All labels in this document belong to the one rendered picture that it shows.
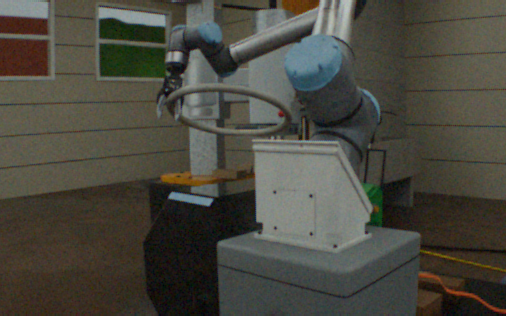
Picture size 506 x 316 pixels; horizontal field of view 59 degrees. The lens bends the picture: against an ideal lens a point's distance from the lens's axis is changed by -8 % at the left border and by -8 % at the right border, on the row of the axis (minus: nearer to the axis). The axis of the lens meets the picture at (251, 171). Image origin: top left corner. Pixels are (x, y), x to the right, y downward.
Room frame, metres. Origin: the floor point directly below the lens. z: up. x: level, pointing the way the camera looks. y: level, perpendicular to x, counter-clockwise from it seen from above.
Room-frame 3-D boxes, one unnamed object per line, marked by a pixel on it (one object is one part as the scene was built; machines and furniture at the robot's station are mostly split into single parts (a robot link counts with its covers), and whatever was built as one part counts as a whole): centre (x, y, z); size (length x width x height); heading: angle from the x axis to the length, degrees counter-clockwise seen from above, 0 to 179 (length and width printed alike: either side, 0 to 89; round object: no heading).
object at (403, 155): (5.62, -1.50, 0.43); 1.30 x 0.62 x 0.86; 137
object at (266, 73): (2.56, -0.16, 1.32); 0.36 x 0.22 x 0.45; 161
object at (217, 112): (3.25, 0.29, 1.36); 0.35 x 0.35 x 0.41
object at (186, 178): (3.25, 0.29, 0.76); 0.49 x 0.49 x 0.05; 46
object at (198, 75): (3.21, 0.09, 1.36); 0.74 x 0.34 x 0.25; 78
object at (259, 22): (2.82, -0.25, 1.62); 0.96 x 0.25 x 0.17; 161
